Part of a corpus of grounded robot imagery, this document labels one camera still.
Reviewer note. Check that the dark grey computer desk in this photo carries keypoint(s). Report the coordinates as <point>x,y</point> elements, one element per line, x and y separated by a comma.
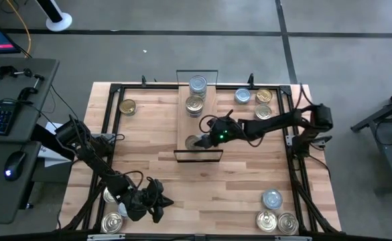
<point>1,201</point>

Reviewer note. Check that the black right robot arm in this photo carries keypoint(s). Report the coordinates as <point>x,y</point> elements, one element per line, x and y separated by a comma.
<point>276,122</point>

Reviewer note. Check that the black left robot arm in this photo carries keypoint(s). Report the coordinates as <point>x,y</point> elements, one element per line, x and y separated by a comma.
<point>92,160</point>

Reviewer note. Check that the wooden shelf with black frame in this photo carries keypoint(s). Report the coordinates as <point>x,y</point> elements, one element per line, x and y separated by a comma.
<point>184,127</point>

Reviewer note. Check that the black aluminium table frame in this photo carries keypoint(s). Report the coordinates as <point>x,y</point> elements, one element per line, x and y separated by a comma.
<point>115,88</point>

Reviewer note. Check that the white paper sheet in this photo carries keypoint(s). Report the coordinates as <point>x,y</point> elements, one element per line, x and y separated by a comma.
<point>50,160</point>

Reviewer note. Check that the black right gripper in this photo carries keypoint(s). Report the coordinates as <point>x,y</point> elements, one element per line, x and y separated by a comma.
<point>222,132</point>

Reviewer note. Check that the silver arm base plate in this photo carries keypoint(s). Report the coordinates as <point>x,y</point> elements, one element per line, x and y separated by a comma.
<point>104,136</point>
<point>290,139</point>

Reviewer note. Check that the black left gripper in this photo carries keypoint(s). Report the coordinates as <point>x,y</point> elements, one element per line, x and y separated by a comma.
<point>142,201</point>

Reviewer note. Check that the black equipment stand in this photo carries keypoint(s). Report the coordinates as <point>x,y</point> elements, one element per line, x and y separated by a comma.
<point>391,157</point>

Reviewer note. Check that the black computer mouse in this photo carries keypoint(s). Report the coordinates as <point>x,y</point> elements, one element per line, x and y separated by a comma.
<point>14,165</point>

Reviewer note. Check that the grey metal bracket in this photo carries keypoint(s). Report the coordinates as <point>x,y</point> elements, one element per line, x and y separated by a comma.
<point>106,237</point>
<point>293,238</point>

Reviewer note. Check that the white pole stand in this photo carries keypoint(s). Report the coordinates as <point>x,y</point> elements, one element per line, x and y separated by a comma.
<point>59,21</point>

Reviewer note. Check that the black desk clamp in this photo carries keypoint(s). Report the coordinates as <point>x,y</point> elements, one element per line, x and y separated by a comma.
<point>28,91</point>
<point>6,71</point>

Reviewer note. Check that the silver lid seafood can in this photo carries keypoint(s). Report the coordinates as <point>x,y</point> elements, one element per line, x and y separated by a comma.
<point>271,198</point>
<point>242,95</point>
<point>122,211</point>
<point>198,95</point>
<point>198,83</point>

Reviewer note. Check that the deep gold seafood can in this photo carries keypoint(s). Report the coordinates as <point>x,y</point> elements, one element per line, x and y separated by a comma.
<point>128,107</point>

